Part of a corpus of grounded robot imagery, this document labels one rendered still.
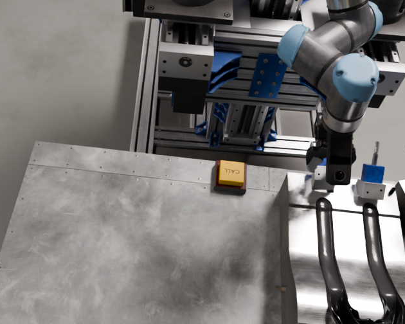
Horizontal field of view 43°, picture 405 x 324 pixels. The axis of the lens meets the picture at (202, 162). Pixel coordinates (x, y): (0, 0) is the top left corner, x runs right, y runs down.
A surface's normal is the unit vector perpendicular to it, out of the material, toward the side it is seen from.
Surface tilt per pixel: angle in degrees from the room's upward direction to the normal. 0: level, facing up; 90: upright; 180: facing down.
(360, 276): 28
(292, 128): 0
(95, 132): 0
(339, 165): 39
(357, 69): 11
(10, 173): 0
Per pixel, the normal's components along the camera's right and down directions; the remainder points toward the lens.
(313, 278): 0.12, -0.88
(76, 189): 0.10, -0.56
